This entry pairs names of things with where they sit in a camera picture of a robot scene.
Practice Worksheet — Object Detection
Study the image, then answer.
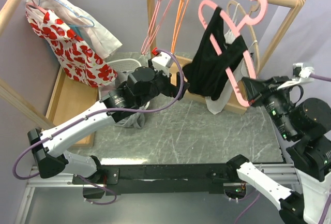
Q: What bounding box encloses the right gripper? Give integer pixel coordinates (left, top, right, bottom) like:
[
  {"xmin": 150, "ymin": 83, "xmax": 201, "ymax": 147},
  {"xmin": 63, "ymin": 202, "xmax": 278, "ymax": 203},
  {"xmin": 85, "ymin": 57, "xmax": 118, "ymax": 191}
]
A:
[{"xmin": 239, "ymin": 72, "xmax": 294, "ymax": 137}]

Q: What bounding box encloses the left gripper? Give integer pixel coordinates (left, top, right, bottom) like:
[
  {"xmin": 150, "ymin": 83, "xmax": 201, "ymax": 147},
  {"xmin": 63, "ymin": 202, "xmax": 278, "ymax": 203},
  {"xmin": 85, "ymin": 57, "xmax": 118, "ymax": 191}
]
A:
[{"xmin": 137, "ymin": 58, "xmax": 189, "ymax": 107}]

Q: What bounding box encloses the white sheer tank top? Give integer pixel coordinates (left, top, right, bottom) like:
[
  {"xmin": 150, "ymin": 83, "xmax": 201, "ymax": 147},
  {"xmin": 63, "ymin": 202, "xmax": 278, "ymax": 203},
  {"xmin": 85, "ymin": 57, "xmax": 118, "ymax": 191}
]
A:
[{"xmin": 205, "ymin": 3, "xmax": 257, "ymax": 115}]

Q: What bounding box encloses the thin pink wire hanger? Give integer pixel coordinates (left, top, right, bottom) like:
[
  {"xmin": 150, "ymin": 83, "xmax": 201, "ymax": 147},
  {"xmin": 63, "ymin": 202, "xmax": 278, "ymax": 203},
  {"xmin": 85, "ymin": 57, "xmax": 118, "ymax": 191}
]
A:
[{"xmin": 141, "ymin": 0, "xmax": 178, "ymax": 55}]

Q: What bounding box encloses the black tank top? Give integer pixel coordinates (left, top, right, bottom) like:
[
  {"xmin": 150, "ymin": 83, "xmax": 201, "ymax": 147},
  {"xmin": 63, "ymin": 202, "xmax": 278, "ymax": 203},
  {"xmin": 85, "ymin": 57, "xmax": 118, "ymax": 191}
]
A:
[{"xmin": 183, "ymin": 7, "xmax": 247, "ymax": 100}]

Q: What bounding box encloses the grey tank top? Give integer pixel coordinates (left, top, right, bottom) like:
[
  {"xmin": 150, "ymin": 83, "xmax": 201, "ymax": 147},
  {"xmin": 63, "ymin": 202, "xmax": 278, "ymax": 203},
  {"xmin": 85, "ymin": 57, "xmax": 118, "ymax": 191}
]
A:
[{"xmin": 113, "ymin": 71, "xmax": 145, "ymax": 129}]

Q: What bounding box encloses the beige wooden hanger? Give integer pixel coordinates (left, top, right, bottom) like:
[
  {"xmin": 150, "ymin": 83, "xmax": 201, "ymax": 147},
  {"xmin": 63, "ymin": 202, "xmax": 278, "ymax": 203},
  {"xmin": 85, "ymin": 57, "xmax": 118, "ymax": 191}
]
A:
[{"xmin": 224, "ymin": 0, "xmax": 261, "ymax": 78}]

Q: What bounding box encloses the orange plastic hanger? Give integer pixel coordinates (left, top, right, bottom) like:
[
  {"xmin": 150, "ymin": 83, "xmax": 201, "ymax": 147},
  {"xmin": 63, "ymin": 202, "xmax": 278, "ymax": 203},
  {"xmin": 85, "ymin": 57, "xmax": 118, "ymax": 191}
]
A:
[{"xmin": 171, "ymin": 0, "xmax": 190, "ymax": 53}]

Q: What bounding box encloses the pink plastic hanger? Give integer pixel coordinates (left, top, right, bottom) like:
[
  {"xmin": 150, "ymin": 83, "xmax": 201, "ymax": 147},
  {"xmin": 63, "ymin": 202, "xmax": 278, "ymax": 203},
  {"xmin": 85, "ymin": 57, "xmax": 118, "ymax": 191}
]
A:
[{"xmin": 198, "ymin": 0, "xmax": 268, "ymax": 108}]

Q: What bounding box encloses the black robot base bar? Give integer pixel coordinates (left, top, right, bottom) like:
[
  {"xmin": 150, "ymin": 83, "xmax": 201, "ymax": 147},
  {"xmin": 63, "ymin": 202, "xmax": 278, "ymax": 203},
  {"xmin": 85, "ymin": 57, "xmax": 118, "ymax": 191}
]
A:
[{"xmin": 72, "ymin": 155, "xmax": 257, "ymax": 196}]

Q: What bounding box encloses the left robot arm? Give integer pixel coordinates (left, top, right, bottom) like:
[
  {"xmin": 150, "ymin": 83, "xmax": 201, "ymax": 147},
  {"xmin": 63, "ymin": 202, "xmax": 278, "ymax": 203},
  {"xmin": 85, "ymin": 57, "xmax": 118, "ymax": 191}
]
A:
[{"xmin": 28, "ymin": 67, "xmax": 189, "ymax": 184}]

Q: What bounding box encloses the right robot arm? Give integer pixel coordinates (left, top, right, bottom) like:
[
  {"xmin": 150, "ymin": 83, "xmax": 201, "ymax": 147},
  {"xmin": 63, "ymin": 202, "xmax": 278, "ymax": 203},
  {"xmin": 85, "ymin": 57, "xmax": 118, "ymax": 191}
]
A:
[{"xmin": 226, "ymin": 76, "xmax": 330, "ymax": 223}]

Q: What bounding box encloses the right wooden clothes rack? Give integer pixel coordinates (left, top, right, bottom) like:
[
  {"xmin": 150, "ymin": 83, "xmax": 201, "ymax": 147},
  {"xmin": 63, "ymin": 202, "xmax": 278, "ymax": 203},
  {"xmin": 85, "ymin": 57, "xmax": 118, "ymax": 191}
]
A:
[{"xmin": 141, "ymin": 0, "xmax": 306, "ymax": 115}]

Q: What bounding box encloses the wooden clothes rack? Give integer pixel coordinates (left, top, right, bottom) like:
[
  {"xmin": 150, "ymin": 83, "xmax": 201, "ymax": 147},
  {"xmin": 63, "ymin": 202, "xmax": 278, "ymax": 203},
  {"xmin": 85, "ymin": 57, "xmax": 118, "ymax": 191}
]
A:
[
  {"xmin": 141, "ymin": 0, "xmax": 306, "ymax": 115},
  {"xmin": 1, "ymin": 1, "xmax": 97, "ymax": 148}
]

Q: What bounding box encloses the white plastic laundry basket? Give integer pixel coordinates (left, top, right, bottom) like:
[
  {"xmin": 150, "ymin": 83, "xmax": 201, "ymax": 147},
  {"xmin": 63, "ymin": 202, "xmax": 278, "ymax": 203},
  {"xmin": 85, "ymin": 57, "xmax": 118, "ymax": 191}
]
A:
[{"xmin": 98, "ymin": 58, "xmax": 142, "ymax": 99}]

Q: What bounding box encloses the red floral white garment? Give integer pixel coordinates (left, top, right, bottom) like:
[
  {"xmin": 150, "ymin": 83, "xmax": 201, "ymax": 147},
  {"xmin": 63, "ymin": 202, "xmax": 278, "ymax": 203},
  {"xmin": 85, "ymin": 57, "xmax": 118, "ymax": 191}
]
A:
[{"xmin": 25, "ymin": 2, "xmax": 117, "ymax": 88}]

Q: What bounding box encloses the left wooden clothes rack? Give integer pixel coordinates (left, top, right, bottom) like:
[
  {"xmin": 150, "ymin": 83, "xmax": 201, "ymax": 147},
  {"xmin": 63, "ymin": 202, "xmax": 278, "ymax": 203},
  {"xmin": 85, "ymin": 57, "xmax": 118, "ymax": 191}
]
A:
[{"xmin": 1, "ymin": 1, "xmax": 97, "ymax": 148}]

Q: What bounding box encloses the white pale pink garment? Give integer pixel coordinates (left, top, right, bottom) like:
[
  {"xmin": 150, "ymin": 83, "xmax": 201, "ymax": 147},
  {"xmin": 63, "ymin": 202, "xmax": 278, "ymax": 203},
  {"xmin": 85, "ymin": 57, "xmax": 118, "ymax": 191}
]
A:
[{"xmin": 34, "ymin": 0, "xmax": 123, "ymax": 59}]

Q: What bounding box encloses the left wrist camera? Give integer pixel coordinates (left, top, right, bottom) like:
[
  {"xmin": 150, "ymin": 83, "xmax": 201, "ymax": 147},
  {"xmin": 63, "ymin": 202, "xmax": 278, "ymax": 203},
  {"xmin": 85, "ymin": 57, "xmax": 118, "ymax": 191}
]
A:
[{"xmin": 149, "ymin": 47, "xmax": 175, "ymax": 78}]

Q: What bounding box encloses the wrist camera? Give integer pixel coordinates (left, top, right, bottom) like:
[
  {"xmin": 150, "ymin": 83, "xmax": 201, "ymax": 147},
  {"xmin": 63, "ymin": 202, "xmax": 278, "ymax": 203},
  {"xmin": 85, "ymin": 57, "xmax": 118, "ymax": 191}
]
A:
[
  {"xmin": 277, "ymin": 63, "xmax": 315, "ymax": 90},
  {"xmin": 149, "ymin": 47, "xmax": 175, "ymax": 78}
]

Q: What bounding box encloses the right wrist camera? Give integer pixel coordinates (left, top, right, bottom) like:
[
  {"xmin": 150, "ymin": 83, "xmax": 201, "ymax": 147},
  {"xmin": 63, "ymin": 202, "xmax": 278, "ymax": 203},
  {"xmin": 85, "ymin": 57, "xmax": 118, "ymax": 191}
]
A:
[{"xmin": 277, "ymin": 63, "xmax": 315, "ymax": 90}]

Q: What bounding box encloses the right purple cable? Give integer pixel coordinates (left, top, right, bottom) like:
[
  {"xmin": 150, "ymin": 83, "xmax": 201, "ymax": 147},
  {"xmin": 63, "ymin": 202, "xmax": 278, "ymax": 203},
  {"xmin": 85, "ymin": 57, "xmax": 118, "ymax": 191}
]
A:
[{"xmin": 310, "ymin": 73, "xmax": 331, "ymax": 83}]

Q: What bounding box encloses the blue wire hanger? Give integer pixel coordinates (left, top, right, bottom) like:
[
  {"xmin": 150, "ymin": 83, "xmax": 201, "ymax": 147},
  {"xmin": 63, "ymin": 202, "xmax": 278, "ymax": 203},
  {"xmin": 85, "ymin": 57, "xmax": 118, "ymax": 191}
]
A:
[{"xmin": 35, "ymin": 0, "xmax": 95, "ymax": 28}]

